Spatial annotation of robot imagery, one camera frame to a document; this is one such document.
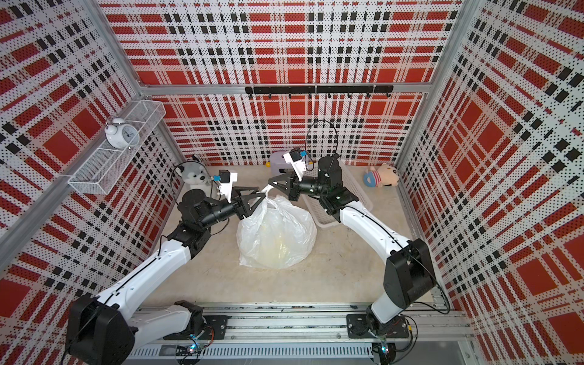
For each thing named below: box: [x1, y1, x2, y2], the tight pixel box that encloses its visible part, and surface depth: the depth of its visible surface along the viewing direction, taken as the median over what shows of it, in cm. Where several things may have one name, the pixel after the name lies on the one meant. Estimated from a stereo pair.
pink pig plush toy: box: [363, 162, 400, 188], surface depth 110 cm
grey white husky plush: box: [181, 161, 213, 198], surface depth 98 cm
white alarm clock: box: [104, 117, 140, 150], surface depth 73 cm
